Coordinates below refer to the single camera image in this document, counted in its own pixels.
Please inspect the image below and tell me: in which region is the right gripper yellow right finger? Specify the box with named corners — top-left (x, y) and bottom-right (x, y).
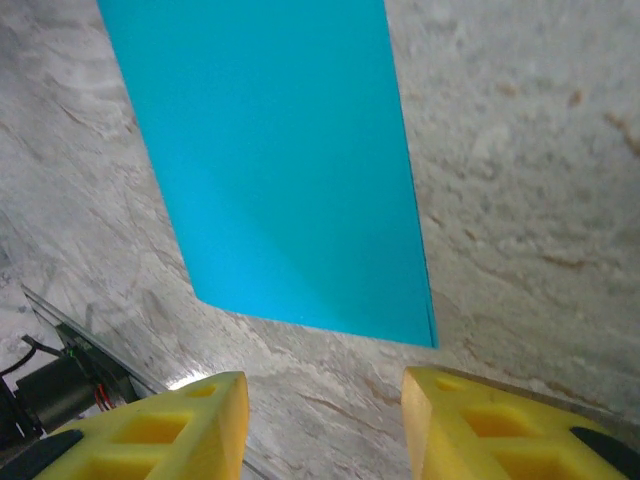
top-left (402, 366), bottom-right (640, 480)

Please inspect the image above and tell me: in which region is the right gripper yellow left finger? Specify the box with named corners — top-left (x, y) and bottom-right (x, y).
top-left (32, 370), bottom-right (250, 480)

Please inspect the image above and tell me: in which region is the blue cloth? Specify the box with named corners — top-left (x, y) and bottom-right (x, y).
top-left (96, 0), bottom-right (440, 350)

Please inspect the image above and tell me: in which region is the aluminium mounting rail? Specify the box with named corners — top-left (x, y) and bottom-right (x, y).
top-left (22, 284), bottom-right (169, 401)

